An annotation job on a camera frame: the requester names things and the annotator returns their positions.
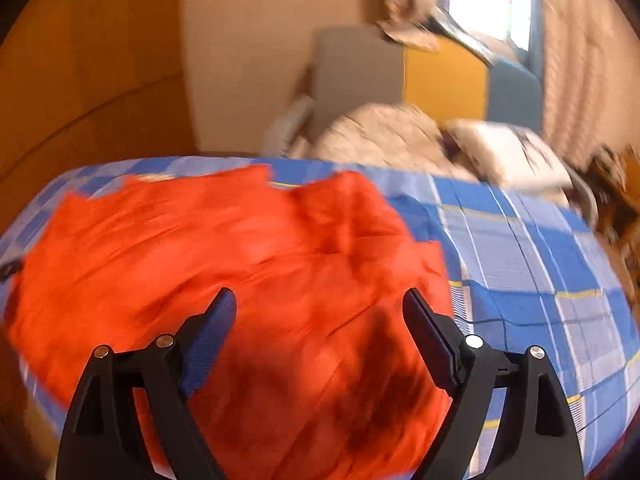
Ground grey curved tube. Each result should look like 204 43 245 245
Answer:
565 175 601 231

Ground grey yellow blue headboard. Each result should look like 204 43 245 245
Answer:
307 25 545 133

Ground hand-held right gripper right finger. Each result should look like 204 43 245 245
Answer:
402 287 585 480

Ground cluttered wooden nightstand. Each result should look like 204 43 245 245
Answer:
590 142 640 281

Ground white printed pillow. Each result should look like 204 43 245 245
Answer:
447 119 573 191

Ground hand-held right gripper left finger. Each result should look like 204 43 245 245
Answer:
55 287 238 480

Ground cream quilted blanket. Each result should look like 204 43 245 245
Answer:
312 102 481 181

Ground wooden wardrobe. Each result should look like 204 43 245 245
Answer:
0 0 201 231

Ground orange quilted jacket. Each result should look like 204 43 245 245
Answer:
4 164 456 480

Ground window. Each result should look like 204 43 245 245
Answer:
447 0 543 53

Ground blue plaid bed sheet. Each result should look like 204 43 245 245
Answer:
0 156 633 480

